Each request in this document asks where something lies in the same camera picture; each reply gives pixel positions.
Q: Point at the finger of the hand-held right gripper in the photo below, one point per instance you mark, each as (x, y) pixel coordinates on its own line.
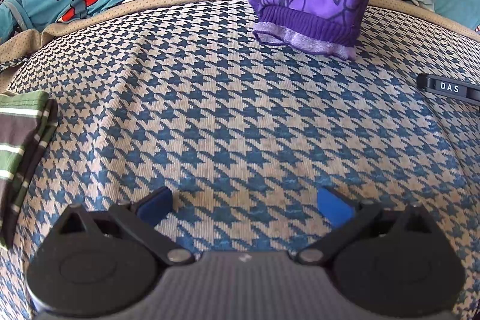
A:
(450, 87)

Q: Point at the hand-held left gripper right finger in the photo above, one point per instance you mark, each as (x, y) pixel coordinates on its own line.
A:
(333, 207)

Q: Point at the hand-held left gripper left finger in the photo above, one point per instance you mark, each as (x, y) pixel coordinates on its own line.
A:
(155, 205)

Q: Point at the green brown striped folded shirt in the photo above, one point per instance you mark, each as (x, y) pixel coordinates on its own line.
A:
(22, 140)

